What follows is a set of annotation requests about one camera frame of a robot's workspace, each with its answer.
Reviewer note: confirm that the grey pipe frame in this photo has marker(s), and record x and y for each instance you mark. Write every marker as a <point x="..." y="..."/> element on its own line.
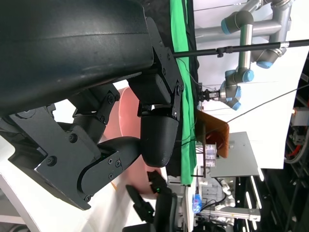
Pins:
<point x="277" y="26"/>

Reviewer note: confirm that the small clear tube rack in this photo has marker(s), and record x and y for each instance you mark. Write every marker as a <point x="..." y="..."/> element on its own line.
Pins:
<point x="210" y="155"/>

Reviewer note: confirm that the white storage cabinet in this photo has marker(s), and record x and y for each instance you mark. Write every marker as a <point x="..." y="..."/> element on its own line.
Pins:
<point x="188" y="210"/>

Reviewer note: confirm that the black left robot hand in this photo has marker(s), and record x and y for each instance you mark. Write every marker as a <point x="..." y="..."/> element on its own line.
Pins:
<point x="72" y="48"/>

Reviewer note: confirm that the green cloth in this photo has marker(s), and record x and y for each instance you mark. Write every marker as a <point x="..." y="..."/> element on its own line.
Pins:
<point x="178" y="24"/>

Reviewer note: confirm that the blue plastic item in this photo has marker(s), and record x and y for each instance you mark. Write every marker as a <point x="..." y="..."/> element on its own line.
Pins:
<point x="196" y="203"/>

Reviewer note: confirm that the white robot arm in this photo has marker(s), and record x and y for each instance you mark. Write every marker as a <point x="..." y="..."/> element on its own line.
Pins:
<point x="228" y="191"/>

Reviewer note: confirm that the grey arm joint blue cap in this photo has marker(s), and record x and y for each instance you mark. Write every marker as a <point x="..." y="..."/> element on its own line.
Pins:
<point x="268" y="56"/>

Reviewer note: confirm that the grey metal plate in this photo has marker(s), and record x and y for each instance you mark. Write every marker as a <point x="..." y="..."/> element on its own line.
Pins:
<point x="241" y="157"/>

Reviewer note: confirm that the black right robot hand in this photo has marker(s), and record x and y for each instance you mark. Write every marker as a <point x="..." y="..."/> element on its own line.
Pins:
<point x="166" y="212"/>

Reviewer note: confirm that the pink bowl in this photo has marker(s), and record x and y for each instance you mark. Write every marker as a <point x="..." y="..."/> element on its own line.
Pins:
<point x="128" y="111"/>

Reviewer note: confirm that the brown wooden board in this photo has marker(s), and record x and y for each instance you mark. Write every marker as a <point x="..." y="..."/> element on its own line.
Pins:
<point x="217" y="125"/>

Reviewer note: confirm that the black industrial arm gripper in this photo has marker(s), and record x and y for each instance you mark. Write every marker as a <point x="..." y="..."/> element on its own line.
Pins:
<point x="210" y="94"/>

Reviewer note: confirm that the black boom pole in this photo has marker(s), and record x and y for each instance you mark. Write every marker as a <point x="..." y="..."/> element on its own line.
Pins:
<point x="253" y="46"/>

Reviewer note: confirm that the aluminium profile rail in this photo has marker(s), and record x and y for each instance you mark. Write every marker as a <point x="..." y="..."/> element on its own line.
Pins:
<point x="231" y="215"/>

